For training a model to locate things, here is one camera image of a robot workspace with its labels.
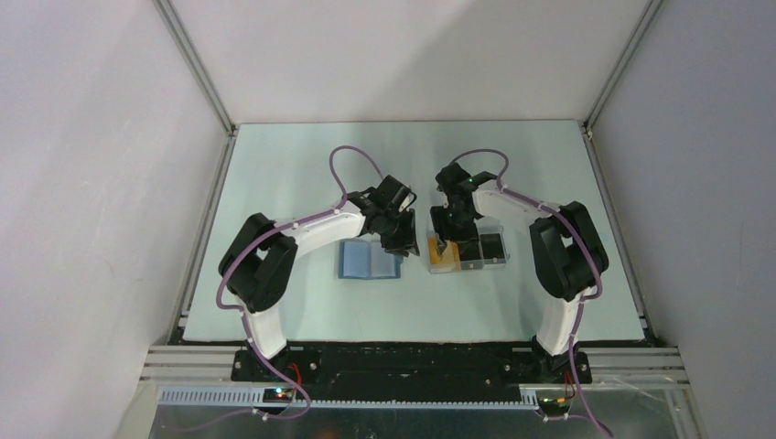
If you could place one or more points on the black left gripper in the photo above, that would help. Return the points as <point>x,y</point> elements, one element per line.
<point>404,245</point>

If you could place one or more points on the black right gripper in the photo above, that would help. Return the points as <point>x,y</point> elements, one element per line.
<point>444,231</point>

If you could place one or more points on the blue leather card holder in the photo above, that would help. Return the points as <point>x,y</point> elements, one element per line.
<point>366,261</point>

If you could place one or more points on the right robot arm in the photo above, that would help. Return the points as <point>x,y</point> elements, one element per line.
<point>568,255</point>

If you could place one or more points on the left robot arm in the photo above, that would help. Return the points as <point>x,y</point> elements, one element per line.
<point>256,269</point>

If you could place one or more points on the gold credit card stack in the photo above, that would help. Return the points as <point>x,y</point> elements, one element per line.
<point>443,256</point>

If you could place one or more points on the clear acrylic card tray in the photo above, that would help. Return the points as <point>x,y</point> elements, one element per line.
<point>482,230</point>

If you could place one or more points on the black credit card stack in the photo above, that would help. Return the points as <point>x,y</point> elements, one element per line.
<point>488,253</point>

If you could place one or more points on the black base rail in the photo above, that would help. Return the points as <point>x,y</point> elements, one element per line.
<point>489,372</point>

